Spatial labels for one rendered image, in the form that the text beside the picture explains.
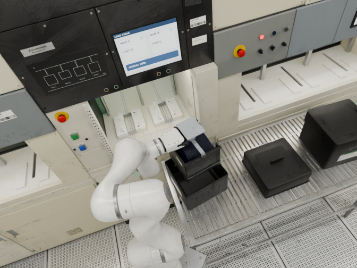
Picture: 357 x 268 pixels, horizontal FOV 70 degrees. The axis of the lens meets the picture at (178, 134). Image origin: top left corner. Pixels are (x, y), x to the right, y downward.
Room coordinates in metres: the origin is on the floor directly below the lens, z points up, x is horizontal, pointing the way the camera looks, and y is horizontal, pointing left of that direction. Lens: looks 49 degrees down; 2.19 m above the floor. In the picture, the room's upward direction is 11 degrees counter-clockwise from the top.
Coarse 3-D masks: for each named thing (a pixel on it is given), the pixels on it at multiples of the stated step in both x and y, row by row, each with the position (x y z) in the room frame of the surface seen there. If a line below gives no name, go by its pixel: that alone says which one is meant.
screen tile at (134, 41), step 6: (138, 36) 1.07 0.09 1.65; (144, 36) 1.07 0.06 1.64; (120, 42) 1.05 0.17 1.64; (126, 42) 1.06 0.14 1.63; (132, 42) 1.06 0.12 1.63; (138, 42) 1.07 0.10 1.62; (144, 42) 1.07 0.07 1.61; (120, 48) 1.05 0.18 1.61; (126, 48) 1.06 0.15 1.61; (144, 48) 1.07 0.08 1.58; (126, 54) 1.06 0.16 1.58; (132, 54) 1.06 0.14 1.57; (138, 54) 1.06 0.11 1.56; (144, 54) 1.07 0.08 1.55; (126, 60) 1.05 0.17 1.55; (132, 60) 1.06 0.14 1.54
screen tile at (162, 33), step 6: (156, 30) 1.08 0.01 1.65; (162, 30) 1.09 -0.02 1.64; (174, 30) 1.10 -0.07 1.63; (150, 36) 1.08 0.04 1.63; (156, 36) 1.08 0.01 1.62; (162, 36) 1.09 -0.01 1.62; (168, 36) 1.09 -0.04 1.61; (174, 36) 1.10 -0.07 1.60; (150, 42) 1.08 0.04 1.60; (168, 42) 1.09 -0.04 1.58; (174, 42) 1.09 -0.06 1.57; (156, 48) 1.08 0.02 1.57; (162, 48) 1.08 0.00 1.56; (168, 48) 1.09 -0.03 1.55
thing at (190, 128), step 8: (184, 120) 0.88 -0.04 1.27; (192, 120) 0.87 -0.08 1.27; (184, 128) 0.83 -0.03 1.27; (192, 128) 0.82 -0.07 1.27; (200, 128) 0.81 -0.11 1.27; (184, 136) 0.78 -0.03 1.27; (192, 136) 0.77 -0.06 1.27; (216, 144) 0.77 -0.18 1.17; (176, 152) 0.77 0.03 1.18; (200, 152) 0.72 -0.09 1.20; (208, 152) 0.73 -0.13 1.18; (216, 152) 0.75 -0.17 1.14; (176, 160) 0.78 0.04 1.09; (192, 160) 0.70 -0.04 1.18; (200, 160) 0.72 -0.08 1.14; (208, 160) 0.73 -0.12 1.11; (216, 160) 0.75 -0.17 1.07; (184, 168) 0.69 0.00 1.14; (192, 168) 0.70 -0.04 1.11; (200, 168) 0.71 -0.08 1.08; (208, 168) 0.72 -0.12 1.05; (184, 176) 0.71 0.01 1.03; (192, 176) 0.69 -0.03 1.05
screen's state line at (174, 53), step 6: (162, 54) 1.08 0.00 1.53; (168, 54) 1.09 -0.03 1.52; (174, 54) 1.09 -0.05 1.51; (144, 60) 1.07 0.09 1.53; (150, 60) 1.07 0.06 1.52; (156, 60) 1.08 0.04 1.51; (162, 60) 1.08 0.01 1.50; (126, 66) 1.05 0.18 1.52; (132, 66) 1.06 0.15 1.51; (138, 66) 1.06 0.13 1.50
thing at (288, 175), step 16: (272, 144) 0.92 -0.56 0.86; (288, 144) 0.90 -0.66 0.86; (256, 160) 0.83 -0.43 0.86; (272, 160) 0.79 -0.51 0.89; (288, 160) 0.79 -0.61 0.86; (256, 176) 0.75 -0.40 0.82; (272, 176) 0.71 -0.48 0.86; (288, 176) 0.69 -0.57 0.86; (304, 176) 0.67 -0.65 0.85; (272, 192) 0.64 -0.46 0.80
